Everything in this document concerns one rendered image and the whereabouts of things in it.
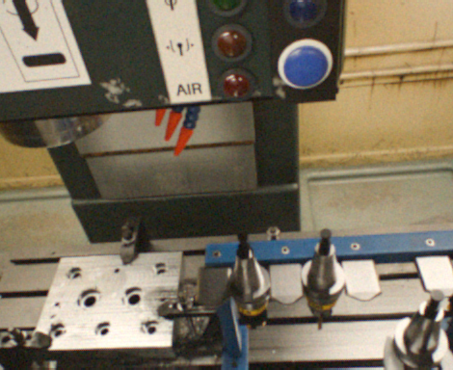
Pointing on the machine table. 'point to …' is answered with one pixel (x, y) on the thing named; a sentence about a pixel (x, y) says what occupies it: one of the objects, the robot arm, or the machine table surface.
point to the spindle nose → (49, 131)
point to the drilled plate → (163, 344)
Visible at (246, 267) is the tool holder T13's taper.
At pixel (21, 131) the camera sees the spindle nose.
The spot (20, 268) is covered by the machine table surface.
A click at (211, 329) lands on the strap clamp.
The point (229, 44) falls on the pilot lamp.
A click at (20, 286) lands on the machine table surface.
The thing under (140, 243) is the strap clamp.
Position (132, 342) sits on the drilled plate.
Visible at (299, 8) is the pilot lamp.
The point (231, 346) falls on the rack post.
